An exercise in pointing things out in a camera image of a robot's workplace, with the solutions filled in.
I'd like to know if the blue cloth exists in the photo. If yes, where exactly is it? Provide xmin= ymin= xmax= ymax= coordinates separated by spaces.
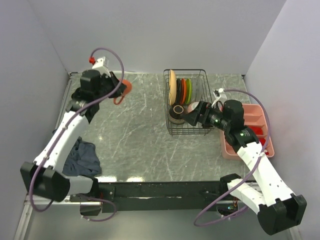
xmin=62 ymin=136 xmax=102 ymax=177

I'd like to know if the dark brown patterned bowl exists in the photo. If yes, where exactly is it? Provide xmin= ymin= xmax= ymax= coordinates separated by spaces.
xmin=168 ymin=104 xmax=185 ymax=125

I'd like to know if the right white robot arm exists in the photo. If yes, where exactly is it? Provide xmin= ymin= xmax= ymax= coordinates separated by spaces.
xmin=182 ymin=99 xmax=307 ymax=236

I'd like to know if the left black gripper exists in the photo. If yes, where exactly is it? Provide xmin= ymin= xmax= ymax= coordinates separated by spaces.
xmin=94 ymin=70 xmax=127 ymax=102

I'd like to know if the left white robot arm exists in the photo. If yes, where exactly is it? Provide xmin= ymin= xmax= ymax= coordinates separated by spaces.
xmin=20 ymin=69 xmax=127 ymax=202

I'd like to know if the pink patterned bowl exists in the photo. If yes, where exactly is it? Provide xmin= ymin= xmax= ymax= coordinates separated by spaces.
xmin=186 ymin=101 xmax=199 ymax=114

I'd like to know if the pink divided tray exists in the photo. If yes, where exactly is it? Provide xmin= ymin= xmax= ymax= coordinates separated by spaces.
xmin=219 ymin=103 xmax=268 ymax=161

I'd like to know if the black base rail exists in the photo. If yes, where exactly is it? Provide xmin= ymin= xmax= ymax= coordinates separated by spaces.
xmin=69 ymin=180 xmax=253 ymax=213

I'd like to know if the orange mug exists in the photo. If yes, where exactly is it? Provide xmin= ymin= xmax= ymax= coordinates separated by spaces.
xmin=113 ymin=79 xmax=132 ymax=105

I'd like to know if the green plate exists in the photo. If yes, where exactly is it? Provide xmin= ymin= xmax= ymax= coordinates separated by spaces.
xmin=185 ymin=78 xmax=193 ymax=105

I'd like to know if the black plate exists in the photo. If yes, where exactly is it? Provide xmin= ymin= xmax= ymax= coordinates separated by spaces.
xmin=175 ymin=78 xmax=182 ymax=105

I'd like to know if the beige plate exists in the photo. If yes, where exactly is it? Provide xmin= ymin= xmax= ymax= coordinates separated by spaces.
xmin=169 ymin=69 xmax=177 ymax=106

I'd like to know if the orange plate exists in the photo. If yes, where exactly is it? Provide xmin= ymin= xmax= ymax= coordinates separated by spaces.
xmin=180 ymin=78 xmax=187 ymax=105

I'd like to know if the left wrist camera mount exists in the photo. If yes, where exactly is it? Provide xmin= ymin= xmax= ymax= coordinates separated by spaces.
xmin=89 ymin=56 xmax=111 ymax=77

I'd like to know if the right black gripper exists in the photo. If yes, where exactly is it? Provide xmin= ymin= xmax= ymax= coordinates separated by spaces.
xmin=182 ymin=100 xmax=231 ymax=131

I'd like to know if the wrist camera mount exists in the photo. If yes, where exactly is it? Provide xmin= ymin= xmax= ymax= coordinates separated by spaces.
xmin=89 ymin=56 xmax=111 ymax=77
xmin=212 ymin=88 xmax=228 ymax=106

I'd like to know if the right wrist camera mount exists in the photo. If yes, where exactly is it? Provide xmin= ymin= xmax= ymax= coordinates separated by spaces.
xmin=212 ymin=88 xmax=228 ymax=106

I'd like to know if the black wire dish rack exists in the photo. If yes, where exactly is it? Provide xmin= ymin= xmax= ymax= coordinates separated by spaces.
xmin=163 ymin=68 xmax=213 ymax=136

